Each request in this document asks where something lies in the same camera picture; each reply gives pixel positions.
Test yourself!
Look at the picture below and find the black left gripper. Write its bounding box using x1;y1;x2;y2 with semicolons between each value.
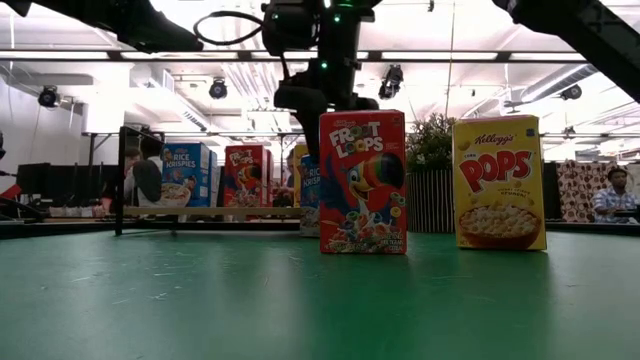
29;0;205;55

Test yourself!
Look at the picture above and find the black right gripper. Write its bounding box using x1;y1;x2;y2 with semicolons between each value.
273;49;380;158

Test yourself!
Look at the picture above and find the yellow Corn Pops cereal box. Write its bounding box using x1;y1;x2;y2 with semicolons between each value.
293;143;310;209
452;114;548;251

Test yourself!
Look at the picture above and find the red Froot Loops cereal box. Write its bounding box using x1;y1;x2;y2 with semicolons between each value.
318;109;408;255
224;144;267;209
265;148;274;208

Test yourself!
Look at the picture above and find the blue Rice Krispies cereal box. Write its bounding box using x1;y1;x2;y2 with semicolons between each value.
160;142;212;209
299;153;322;238

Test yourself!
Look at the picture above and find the person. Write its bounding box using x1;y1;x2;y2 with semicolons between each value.
591;167;640;224
279;148;297;207
132;135;164;209
123;146;144;209

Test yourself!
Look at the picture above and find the black ceiling spotlight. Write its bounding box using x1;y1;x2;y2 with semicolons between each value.
208;77;229;101
559;83;584;102
378;63;405;101
37;84;62;109

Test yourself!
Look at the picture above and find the artificial plant in striped pot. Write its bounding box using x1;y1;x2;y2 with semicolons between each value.
404;113;459;234

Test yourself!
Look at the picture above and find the green table mat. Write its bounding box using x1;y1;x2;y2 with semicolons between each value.
0;230;640;360

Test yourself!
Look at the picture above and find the black screen row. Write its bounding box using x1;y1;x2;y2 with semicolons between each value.
16;162;119;207

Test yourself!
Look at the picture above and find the brown white patterned panel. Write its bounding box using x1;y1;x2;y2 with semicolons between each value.
556;159;621;224

